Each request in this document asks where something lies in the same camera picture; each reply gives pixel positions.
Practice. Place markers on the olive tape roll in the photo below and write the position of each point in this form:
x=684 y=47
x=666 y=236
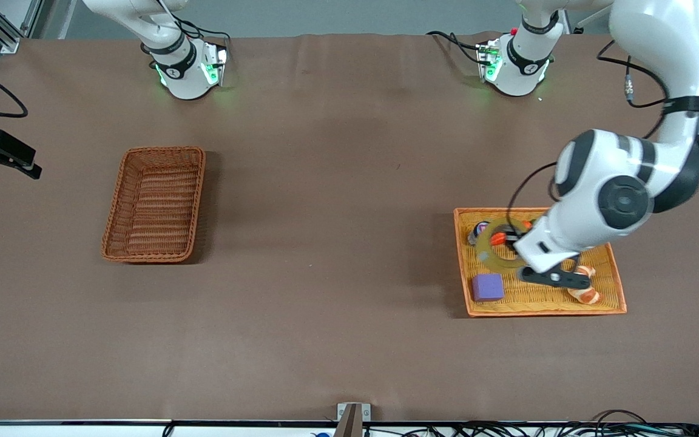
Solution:
x=490 y=258

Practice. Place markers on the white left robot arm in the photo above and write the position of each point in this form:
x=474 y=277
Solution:
x=628 y=182

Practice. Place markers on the yellow wicker basket orange rim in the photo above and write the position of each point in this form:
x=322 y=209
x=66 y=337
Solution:
x=537 y=297

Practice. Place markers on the brown wicker basket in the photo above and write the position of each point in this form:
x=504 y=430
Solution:
x=155 y=203

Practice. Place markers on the toy orange carrot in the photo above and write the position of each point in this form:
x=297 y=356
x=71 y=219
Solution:
x=497 y=238

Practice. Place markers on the toy croissant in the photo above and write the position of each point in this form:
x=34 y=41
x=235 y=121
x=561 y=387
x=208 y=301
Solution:
x=586 y=295

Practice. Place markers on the purple cube block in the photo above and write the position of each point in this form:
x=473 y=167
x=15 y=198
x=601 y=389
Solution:
x=488 y=287

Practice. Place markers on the grey metal table bracket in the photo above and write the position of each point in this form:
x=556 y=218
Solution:
x=352 y=419

